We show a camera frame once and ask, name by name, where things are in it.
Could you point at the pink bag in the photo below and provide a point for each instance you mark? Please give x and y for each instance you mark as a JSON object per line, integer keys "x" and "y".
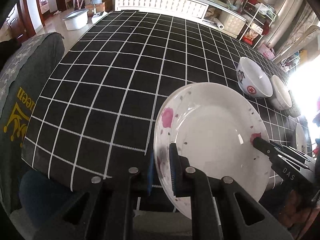
{"x": 267, "y": 52}

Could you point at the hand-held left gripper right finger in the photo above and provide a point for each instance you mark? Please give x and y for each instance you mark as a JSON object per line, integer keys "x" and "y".
{"x": 173, "y": 170}

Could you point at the white paper roll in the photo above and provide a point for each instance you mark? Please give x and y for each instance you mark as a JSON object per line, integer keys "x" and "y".
{"x": 219, "y": 23}

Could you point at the white plate with colourful print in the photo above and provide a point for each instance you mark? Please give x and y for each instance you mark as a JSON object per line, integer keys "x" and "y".
{"x": 300, "y": 136}

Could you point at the grey chair cover yellow print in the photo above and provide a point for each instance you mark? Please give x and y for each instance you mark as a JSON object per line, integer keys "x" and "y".
{"x": 25, "y": 85}

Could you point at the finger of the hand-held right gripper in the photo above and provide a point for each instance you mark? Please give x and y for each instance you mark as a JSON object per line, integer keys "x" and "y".
{"x": 262, "y": 145}

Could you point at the plain white bowl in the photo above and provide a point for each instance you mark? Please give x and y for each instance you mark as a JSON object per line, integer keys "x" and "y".
{"x": 281, "y": 92}

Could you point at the white bowl with red print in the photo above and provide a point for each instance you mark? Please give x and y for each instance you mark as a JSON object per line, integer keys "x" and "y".
{"x": 252, "y": 80}

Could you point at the white plastic tub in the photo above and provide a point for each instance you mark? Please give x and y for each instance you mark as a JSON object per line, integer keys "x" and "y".
{"x": 75, "y": 20}

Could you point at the cardboard box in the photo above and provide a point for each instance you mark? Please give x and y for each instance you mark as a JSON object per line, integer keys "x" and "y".
{"x": 100, "y": 6}

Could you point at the blue seat cushion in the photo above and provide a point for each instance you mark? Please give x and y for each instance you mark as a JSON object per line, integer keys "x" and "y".
{"x": 42, "y": 192}

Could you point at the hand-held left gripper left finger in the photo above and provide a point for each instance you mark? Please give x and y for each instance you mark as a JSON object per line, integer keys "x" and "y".
{"x": 150, "y": 175}

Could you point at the white tufted cabinet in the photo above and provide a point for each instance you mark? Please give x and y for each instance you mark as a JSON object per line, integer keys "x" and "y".
{"x": 162, "y": 2}

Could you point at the black checked tablecloth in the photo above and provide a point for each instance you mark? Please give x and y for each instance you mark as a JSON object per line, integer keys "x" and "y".
{"x": 125, "y": 80}

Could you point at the white plate with pink flowers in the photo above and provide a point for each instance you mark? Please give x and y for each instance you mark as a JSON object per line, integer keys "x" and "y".
{"x": 212, "y": 130}

